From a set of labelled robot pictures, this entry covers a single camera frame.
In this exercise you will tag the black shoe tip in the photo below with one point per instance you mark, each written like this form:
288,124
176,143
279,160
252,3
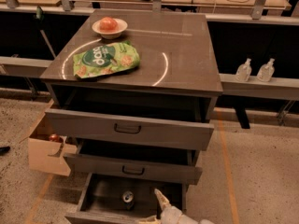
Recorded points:
4,150

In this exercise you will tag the green snack chip bag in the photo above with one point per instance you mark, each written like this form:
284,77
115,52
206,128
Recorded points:
105,60

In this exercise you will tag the left clear pump bottle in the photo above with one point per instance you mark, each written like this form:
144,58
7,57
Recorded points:
243,72

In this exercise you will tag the grey top drawer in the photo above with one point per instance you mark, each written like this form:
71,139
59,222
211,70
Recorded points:
144,119

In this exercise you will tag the grey middle drawer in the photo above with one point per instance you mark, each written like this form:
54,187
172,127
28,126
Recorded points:
133,161

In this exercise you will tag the white ceramic bowl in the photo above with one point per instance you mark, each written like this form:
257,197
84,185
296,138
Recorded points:
122,26

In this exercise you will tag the clear pump bottle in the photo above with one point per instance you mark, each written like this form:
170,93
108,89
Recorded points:
243,72
266,71

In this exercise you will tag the blue silver redbull can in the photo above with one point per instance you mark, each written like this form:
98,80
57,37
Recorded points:
128,199

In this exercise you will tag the grey drawer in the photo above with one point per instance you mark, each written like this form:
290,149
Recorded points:
144,119
101,203
133,161

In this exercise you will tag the grey bottom drawer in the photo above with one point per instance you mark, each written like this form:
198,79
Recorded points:
101,203

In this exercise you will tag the grey drawer cabinet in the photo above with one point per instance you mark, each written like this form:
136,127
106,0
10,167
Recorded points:
176,58

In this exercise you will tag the cardboard box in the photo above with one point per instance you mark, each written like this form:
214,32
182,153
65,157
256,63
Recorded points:
44,155

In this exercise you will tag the red apple in box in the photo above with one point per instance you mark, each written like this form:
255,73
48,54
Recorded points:
55,138

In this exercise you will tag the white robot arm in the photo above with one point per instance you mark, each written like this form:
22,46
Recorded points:
192,221

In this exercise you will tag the red apple in bowl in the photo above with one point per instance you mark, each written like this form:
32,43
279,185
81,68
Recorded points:
108,24

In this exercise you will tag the right clear pump bottle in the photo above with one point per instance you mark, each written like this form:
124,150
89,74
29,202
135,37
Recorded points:
266,71

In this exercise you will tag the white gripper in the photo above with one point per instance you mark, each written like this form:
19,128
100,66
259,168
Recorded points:
173,216

